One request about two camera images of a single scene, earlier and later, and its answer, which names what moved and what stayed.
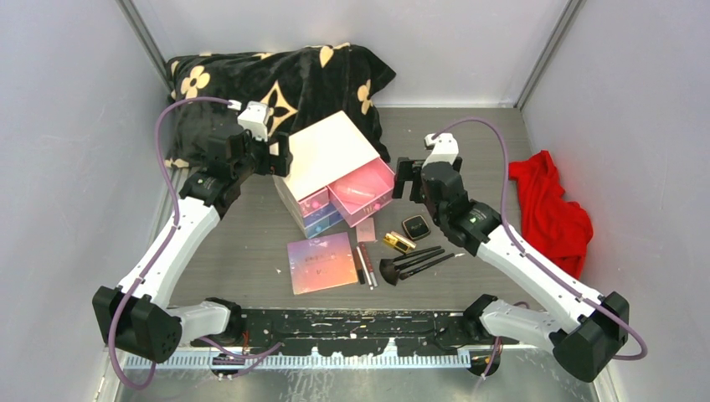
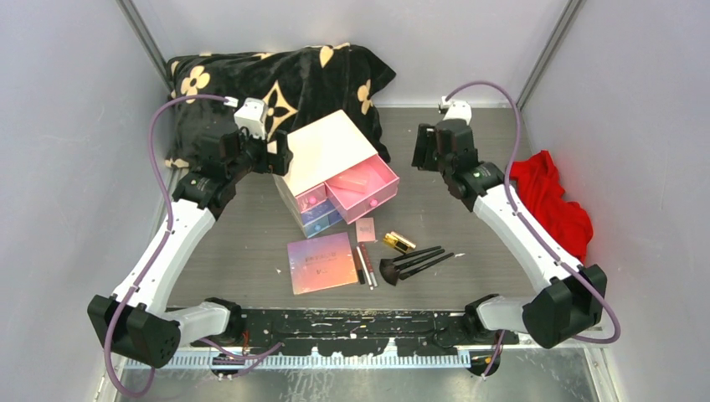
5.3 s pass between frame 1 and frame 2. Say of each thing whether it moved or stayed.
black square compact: moved
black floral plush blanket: stayed
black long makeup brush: stayed
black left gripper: stayed
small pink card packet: stayed
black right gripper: moved
